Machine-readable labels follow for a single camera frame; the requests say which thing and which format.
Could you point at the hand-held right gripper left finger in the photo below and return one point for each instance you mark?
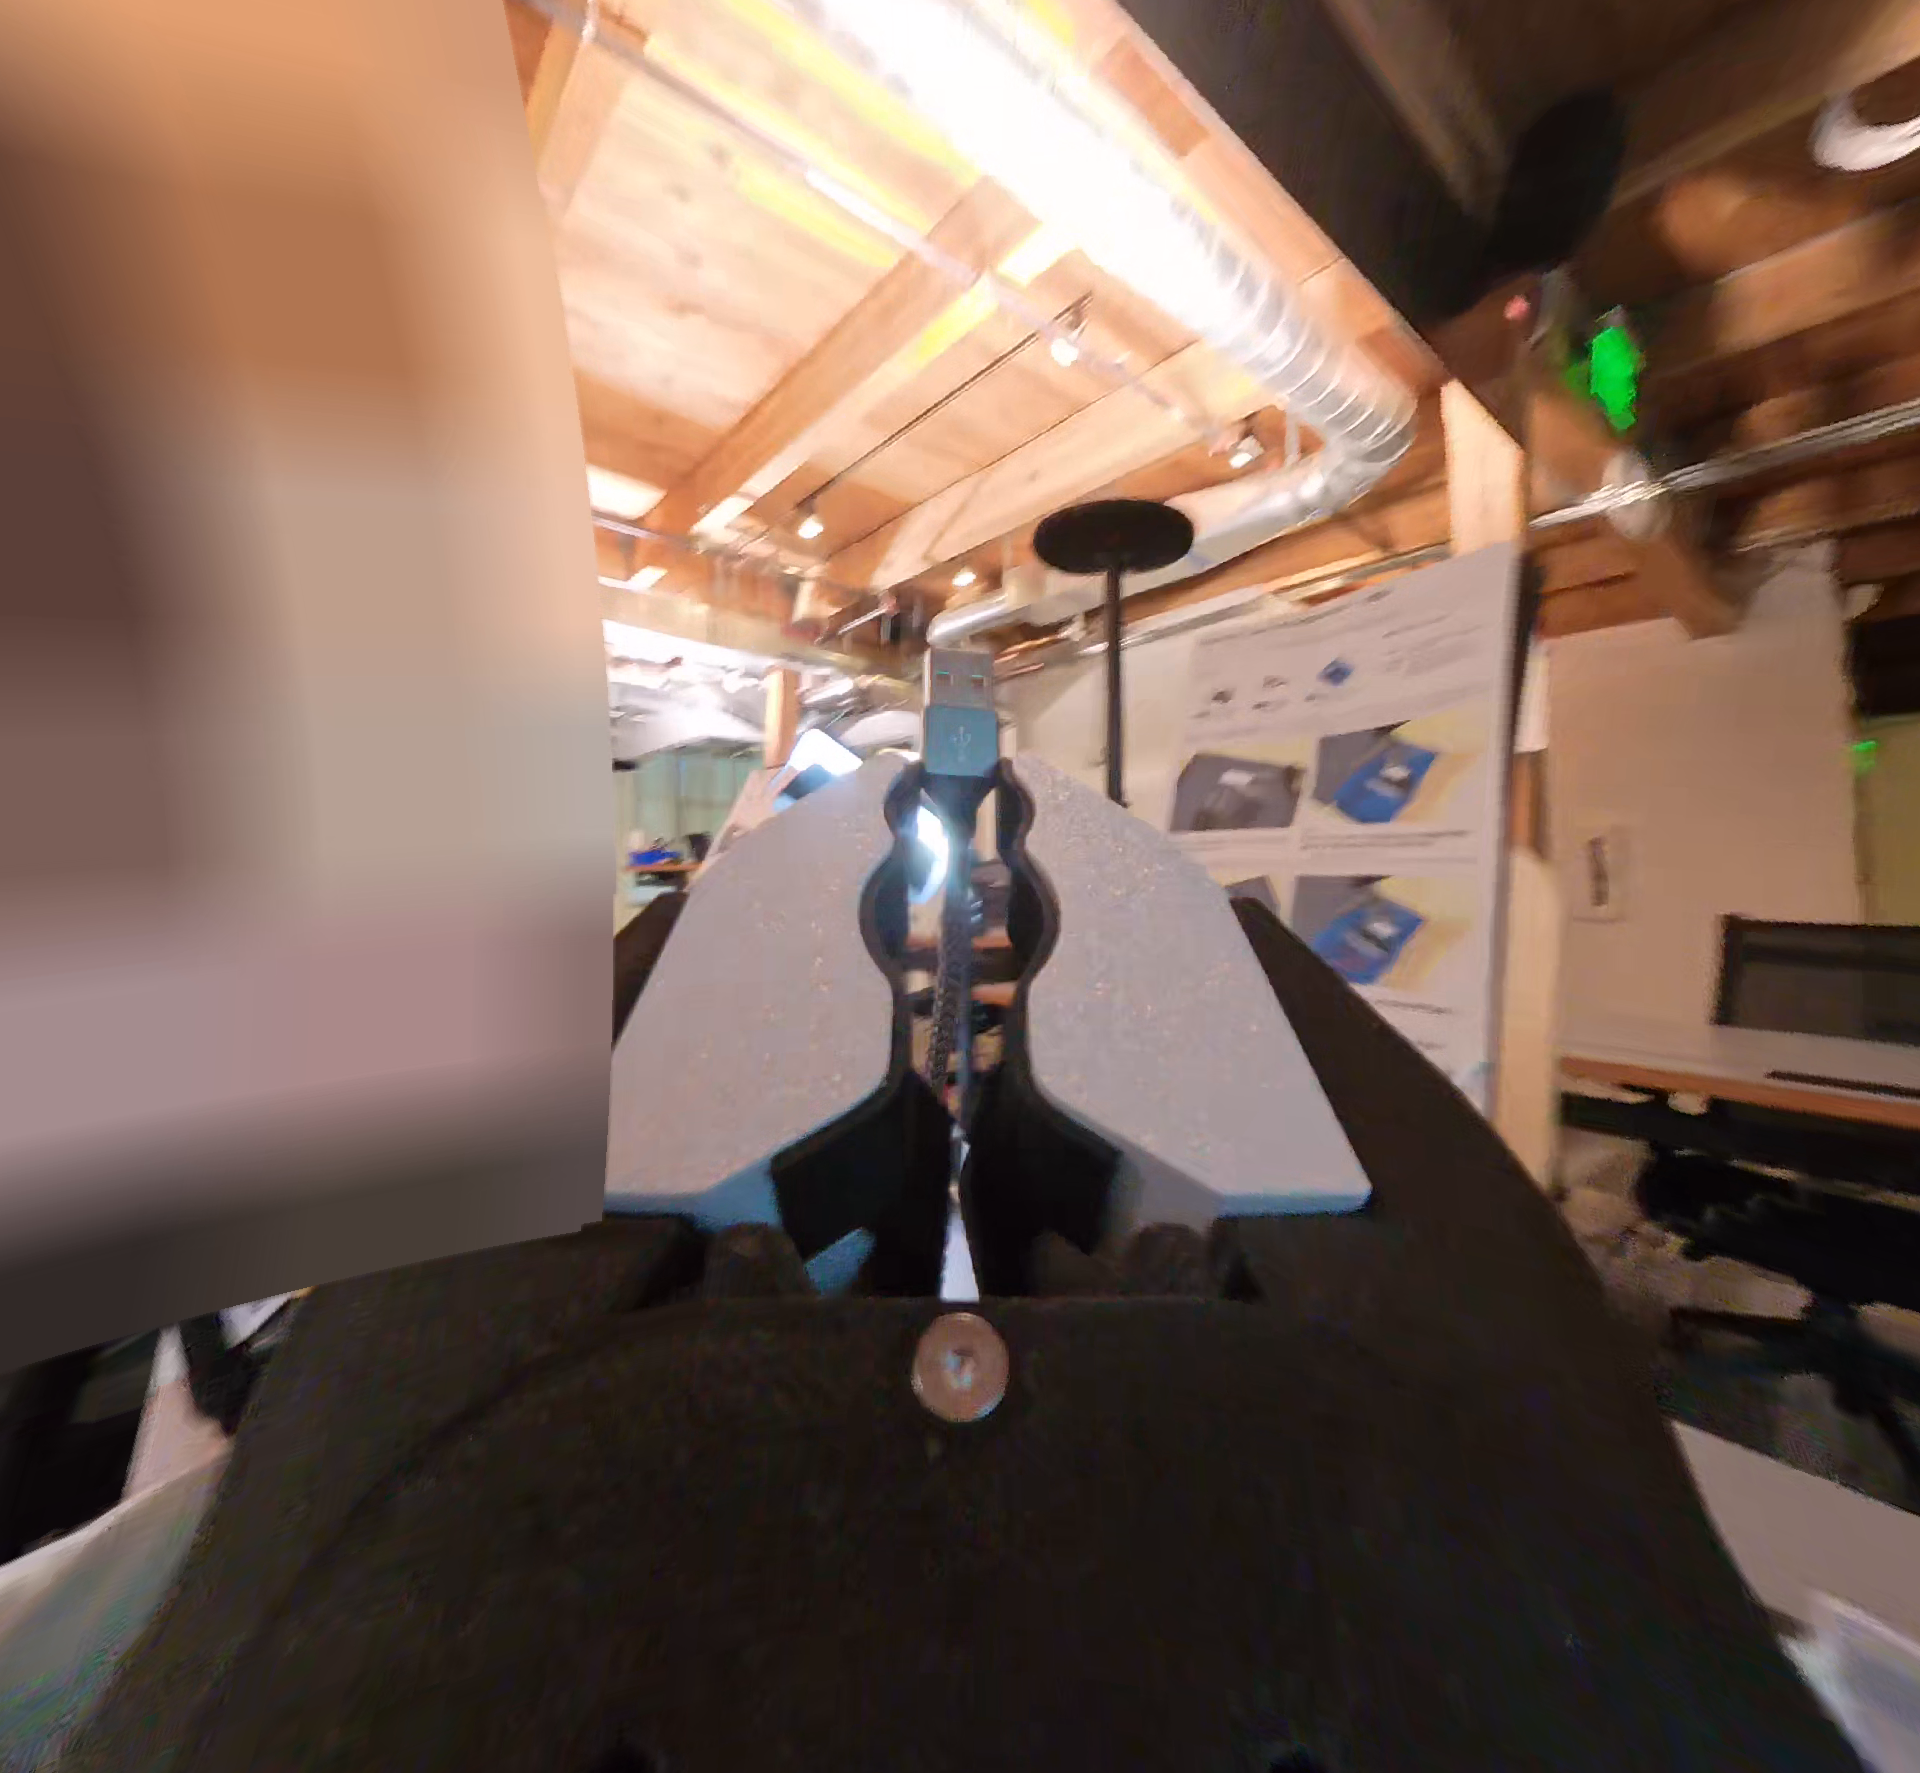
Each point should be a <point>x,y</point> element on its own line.
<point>751,994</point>

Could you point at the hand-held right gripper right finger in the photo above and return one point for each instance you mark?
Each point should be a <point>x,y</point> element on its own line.
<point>1186,1023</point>

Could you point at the printed poster board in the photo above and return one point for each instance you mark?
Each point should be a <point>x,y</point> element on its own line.
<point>1350,693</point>

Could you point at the wooden office desk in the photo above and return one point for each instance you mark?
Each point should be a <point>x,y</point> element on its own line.
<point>1725,1053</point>

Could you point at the black monitor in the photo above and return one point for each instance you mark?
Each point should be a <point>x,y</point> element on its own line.
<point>1814,978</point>

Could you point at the green exit sign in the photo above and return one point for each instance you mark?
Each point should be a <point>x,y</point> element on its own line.
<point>1613,370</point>

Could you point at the wooden post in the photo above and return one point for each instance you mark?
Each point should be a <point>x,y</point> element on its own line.
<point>1485,482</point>

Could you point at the silver air duct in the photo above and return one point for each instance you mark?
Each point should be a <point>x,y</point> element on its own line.
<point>1051,138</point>

